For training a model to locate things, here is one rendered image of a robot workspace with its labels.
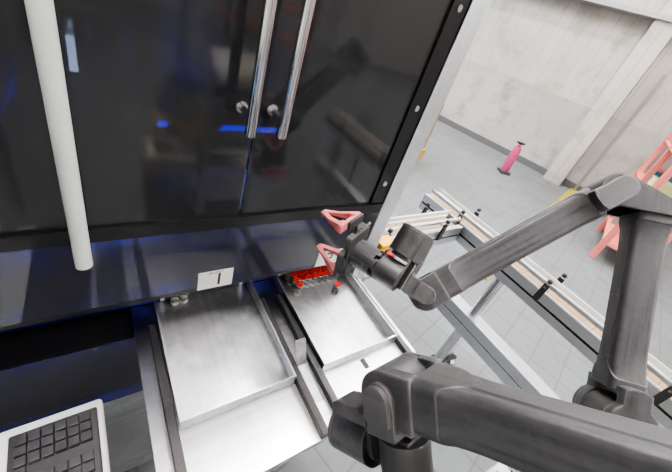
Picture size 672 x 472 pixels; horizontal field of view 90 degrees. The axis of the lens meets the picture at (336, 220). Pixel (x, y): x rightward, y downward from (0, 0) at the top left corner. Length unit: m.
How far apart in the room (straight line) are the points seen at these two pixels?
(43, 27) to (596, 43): 7.32
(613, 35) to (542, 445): 7.25
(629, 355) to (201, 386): 0.83
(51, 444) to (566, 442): 0.87
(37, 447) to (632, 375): 1.07
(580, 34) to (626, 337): 6.95
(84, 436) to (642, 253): 1.10
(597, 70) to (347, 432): 7.20
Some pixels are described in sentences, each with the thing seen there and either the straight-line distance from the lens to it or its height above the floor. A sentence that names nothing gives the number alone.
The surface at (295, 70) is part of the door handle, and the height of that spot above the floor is 1.55.
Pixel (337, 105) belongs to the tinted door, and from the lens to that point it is 0.76.
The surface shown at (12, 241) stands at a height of 1.20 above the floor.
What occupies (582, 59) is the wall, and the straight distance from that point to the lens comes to 7.46.
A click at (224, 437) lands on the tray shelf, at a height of 0.88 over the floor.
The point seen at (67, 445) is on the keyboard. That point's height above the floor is 0.82.
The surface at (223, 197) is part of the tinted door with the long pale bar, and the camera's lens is 0.76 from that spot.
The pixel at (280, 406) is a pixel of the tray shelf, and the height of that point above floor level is 0.88.
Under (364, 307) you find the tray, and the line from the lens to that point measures 1.14.
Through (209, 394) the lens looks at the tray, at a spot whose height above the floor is 0.88.
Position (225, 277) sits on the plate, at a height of 1.02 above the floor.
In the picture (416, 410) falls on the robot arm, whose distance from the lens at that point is 0.38.
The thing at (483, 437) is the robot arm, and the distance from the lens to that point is 0.37.
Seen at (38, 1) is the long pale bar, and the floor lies 1.58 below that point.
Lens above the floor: 1.68
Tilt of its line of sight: 33 degrees down
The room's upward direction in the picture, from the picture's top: 20 degrees clockwise
